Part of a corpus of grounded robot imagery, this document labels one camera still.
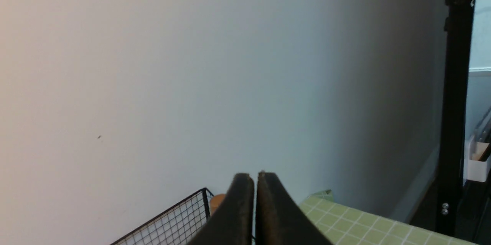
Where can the dark soy sauce bottle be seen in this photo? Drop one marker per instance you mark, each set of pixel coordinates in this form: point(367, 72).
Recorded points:
point(215, 201)

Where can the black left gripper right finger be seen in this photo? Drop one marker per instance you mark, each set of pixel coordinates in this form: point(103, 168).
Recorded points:
point(278, 220)

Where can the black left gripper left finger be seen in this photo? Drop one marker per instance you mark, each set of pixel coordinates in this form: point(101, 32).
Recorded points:
point(231, 222)

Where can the green checkered tablecloth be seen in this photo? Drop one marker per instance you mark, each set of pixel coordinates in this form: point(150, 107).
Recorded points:
point(343, 225)

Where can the white plastic wall box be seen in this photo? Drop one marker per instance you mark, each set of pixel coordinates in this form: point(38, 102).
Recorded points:
point(476, 160)

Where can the black vertical stand pole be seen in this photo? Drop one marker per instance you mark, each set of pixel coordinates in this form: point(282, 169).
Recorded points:
point(458, 26)

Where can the black wire mesh shelf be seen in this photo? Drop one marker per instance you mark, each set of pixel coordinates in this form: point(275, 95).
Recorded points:
point(174, 226)

